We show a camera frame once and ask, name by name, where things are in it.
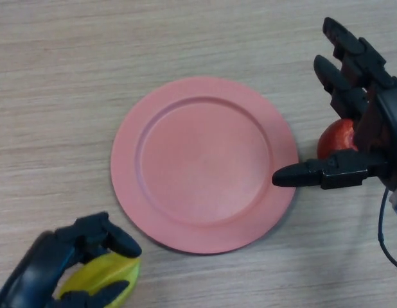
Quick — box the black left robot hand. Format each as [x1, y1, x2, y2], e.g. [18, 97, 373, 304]
[0, 210, 143, 308]

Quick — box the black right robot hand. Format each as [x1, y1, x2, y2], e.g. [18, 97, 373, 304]
[271, 17, 397, 193]

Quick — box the pink round plate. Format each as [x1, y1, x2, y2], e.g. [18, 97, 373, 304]
[109, 76, 299, 256]

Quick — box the yellow starfruit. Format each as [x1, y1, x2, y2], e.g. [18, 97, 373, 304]
[55, 251, 143, 308]

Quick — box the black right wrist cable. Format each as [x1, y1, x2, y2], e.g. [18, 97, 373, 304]
[377, 188, 397, 274]

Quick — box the red apple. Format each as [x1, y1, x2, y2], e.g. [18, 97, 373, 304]
[317, 118, 360, 160]

